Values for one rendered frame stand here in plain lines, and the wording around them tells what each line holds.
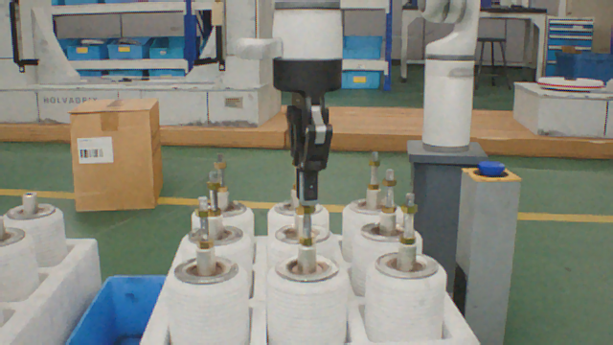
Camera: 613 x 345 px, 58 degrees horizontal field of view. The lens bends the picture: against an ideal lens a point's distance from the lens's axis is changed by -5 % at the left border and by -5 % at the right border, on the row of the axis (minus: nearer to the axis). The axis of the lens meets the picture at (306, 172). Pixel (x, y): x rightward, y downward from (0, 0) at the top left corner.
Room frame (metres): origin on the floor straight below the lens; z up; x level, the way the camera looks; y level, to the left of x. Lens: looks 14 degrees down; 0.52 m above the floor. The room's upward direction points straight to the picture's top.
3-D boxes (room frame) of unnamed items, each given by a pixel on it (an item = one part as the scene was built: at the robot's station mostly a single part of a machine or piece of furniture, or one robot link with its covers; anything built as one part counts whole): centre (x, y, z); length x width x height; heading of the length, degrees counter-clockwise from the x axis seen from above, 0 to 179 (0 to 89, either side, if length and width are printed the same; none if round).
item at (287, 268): (0.63, 0.00, 0.25); 0.08 x 0.08 x 0.01
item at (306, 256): (0.63, 0.00, 0.26); 0.02 x 0.02 x 0.03
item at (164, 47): (5.75, 1.28, 0.36); 0.50 x 0.38 x 0.21; 171
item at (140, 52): (5.80, 1.71, 0.36); 0.50 x 0.38 x 0.21; 172
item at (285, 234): (0.75, 0.01, 0.25); 0.08 x 0.08 x 0.01
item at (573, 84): (2.68, -1.25, 0.29); 0.30 x 0.30 x 0.06
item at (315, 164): (0.61, -0.01, 0.37); 0.03 x 0.01 x 0.05; 12
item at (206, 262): (0.63, 0.12, 0.26); 0.02 x 0.02 x 0.03
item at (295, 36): (0.63, 0.02, 0.52); 0.11 x 0.09 x 0.06; 102
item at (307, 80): (0.63, 0.00, 0.45); 0.08 x 0.08 x 0.09
